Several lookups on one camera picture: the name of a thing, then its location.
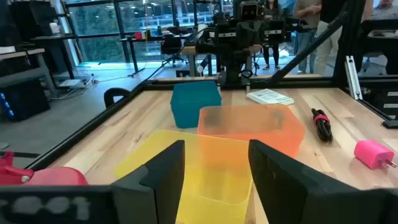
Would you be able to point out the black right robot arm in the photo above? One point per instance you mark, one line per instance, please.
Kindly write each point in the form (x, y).
(233, 62)

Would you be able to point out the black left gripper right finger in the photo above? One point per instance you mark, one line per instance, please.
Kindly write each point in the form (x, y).
(289, 193)

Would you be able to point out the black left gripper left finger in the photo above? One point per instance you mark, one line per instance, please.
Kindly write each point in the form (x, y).
(164, 186)

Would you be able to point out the black cabinet with blue dots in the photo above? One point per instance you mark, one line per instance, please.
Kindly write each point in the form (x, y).
(28, 99)

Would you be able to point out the person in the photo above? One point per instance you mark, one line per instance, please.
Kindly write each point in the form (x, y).
(325, 49)
(385, 9)
(306, 46)
(272, 7)

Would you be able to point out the black aluminium table frame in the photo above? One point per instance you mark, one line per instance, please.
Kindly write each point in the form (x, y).
(93, 123)

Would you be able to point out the black workstation table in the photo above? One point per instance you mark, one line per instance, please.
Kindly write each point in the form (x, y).
(379, 43)

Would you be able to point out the grey shelf bench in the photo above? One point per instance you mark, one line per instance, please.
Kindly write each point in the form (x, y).
(21, 73)

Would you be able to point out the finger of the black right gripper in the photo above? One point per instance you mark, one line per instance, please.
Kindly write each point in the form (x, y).
(244, 34)
(257, 34)

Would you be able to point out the silver aluminium extrusion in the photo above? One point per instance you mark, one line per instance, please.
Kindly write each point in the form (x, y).
(353, 77)

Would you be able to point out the black office desk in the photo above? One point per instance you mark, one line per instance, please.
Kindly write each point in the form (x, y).
(149, 39)

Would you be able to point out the red desk lamp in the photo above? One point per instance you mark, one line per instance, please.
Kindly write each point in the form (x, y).
(53, 177)

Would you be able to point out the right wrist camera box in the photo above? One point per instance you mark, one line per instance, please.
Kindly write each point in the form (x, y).
(249, 11)

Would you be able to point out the black tall cabinet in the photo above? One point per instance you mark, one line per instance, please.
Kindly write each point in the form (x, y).
(31, 18)

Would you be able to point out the small red container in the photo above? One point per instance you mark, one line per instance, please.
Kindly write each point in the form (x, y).
(138, 35)

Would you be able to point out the pink wall charger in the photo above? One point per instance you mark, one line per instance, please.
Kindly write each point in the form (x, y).
(371, 154)

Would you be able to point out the black office chair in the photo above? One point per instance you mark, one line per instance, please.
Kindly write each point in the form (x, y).
(171, 45)

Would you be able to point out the wooden top desk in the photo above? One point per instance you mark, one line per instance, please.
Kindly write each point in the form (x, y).
(188, 49)

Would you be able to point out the white power strip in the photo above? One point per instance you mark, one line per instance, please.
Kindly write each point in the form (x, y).
(71, 83)

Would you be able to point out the teal plastic bin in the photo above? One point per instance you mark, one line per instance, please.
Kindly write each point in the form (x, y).
(192, 102)

